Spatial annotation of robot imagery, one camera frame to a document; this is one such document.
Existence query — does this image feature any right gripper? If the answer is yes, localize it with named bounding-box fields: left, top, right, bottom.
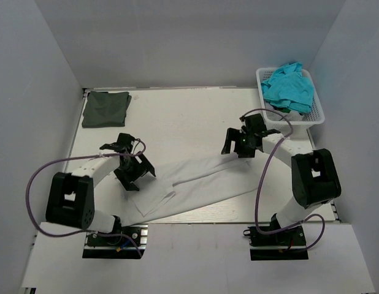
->
left=222, top=127, right=256, bottom=158

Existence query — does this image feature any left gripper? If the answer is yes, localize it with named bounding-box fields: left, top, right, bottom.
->
left=114, top=151, right=155, bottom=191

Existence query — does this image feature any white t-shirt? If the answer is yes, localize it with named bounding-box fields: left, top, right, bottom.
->
left=120, top=154, right=260, bottom=226

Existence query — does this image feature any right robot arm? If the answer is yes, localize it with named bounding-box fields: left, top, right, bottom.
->
left=221, top=114, right=342, bottom=244

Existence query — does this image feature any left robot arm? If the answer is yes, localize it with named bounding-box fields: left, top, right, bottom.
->
left=45, top=133, right=156, bottom=244

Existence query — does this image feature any grey garment in basket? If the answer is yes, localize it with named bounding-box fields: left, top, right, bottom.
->
left=266, top=104, right=304, bottom=122

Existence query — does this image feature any green garment in basket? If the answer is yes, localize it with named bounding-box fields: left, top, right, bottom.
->
left=273, top=105, right=291, bottom=113

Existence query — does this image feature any folded dark green t-shirt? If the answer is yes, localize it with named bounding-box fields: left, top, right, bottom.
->
left=82, top=91, right=132, bottom=129

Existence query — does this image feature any turquoise t-shirt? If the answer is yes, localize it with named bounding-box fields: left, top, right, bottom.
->
left=261, top=62, right=314, bottom=114

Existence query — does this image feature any white plastic basket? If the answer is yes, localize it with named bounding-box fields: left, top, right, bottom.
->
left=256, top=67, right=325, bottom=132

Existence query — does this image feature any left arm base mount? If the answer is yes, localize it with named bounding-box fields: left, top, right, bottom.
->
left=82, top=224, right=148, bottom=260

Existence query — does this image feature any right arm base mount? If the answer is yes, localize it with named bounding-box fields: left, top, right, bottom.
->
left=243, top=226, right=308, bottom=261

